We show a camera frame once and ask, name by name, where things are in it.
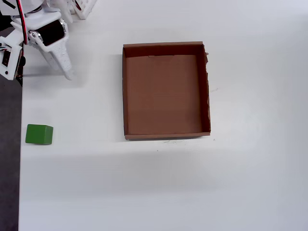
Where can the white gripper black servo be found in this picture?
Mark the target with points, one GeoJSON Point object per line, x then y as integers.
{"type": "Point", "coordinates": [51, 32]}

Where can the green wooden cube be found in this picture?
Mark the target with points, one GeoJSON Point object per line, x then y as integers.
{"type": "Point", "coordinates": [38, 133]}

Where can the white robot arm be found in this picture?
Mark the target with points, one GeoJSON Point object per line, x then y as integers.
{"type": "Point", "coordinates": [8, 7]}

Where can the brown cardboard box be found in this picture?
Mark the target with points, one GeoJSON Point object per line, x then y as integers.
{"type": "Point", "coordinates": [163, 96]}

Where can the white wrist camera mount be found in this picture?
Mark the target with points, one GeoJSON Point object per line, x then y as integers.
{"type": "Point", "coordinates": [9, 60]}

